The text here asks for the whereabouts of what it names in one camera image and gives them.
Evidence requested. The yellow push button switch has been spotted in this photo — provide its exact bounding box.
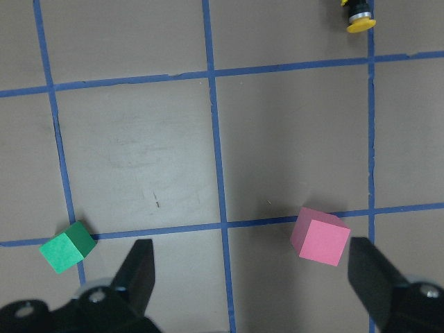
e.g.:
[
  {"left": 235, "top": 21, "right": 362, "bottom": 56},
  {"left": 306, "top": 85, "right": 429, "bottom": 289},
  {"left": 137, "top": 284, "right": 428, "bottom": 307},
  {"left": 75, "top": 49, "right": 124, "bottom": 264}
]
[{"left": 341, "top": 0, "right": 377, "bottom": 33}]

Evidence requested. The green cube near left base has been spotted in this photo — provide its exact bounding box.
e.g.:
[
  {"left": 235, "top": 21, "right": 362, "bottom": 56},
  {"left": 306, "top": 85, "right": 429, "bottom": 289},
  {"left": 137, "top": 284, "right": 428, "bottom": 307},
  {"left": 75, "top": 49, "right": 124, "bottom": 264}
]
[{"left": 39, "top": 221, "right": 96, "bottom": 274}]

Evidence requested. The pink cube near centre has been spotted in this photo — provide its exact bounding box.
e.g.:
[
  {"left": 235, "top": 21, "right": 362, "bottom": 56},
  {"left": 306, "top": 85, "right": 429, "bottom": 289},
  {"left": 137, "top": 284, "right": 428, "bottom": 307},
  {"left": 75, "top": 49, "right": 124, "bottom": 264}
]
[{"left": 290, "top": 207, "right": 351, "bottom": 266}]

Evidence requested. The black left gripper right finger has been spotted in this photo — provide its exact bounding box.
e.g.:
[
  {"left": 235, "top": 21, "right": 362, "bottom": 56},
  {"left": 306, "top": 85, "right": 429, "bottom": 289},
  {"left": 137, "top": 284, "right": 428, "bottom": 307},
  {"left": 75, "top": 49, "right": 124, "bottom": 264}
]
[{"left": 348, "top": 237, "right": 443, "bottom": 332}]

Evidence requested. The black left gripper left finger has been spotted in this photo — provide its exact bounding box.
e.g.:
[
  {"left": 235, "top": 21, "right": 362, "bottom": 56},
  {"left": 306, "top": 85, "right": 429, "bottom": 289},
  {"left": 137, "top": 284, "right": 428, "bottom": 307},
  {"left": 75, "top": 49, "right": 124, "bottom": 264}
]
[{"left": 1, "top": 239, "right": 160, "bottom": 332}]

